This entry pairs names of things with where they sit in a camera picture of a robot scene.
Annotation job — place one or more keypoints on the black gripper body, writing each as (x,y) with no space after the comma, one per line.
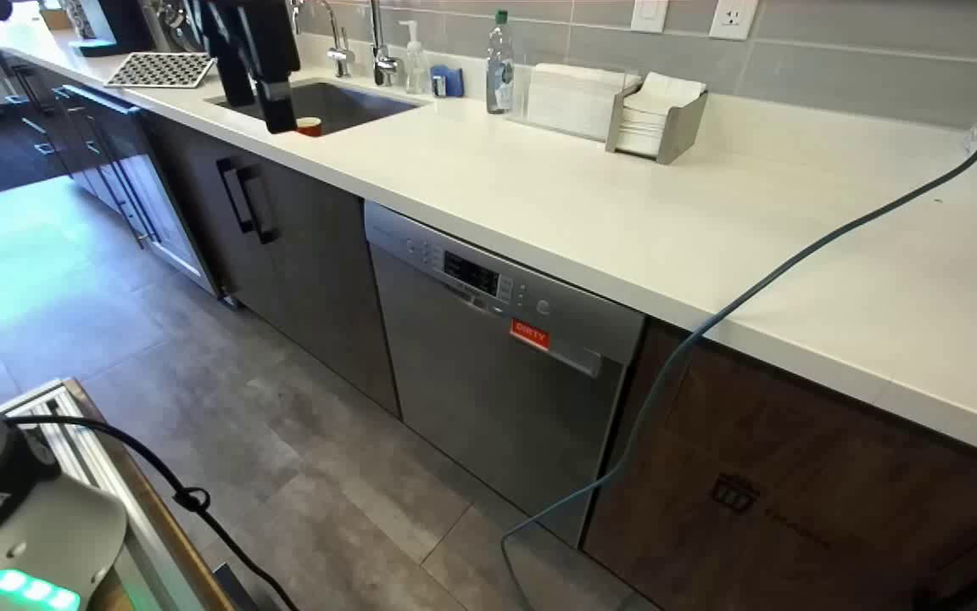
(255,34)

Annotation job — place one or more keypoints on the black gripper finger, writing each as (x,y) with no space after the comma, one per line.
(239,78)
(280,105)

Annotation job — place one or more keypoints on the stainless steel dishwasher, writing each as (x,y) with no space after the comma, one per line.
(489,394)

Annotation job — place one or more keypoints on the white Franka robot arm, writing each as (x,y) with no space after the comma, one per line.
(48,543)

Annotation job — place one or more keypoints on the white cup red inside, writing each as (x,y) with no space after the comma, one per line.
(309,125)

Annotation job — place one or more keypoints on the chrome gooseneck tap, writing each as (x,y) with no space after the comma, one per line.
(336,54)

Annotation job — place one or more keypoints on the striped dish drying mat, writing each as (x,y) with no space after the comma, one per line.
(161,69)

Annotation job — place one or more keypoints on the chrome faucet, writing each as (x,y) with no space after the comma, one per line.
(381,61)

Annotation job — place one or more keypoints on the black countertop appliance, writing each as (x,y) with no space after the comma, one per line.
(117,24)

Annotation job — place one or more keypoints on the glass door undercounter fridge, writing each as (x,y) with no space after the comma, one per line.
(137,191)

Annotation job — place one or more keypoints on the dark sink base cabinet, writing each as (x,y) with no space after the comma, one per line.
(307,274)

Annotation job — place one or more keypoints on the blue sponge cloth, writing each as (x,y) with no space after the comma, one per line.
(446,82)

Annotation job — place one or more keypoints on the clear water bottle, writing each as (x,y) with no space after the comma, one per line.
(499,73)

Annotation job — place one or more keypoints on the white paper towel stack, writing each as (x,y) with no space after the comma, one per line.
(574,103)

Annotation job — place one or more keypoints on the red label sticker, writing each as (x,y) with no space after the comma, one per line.
(531,334)

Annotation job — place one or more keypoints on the white napkins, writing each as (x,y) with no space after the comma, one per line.
(653,97)

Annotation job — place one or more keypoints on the wood edged robot table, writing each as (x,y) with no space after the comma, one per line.
(93,451)

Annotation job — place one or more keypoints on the grey napkin holder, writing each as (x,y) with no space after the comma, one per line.
(683,130)

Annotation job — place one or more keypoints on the brown wood base cabinet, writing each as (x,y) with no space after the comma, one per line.
(829,496)

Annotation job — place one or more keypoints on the white wall outlet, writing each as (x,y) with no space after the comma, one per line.
(735,18)
(650,13)

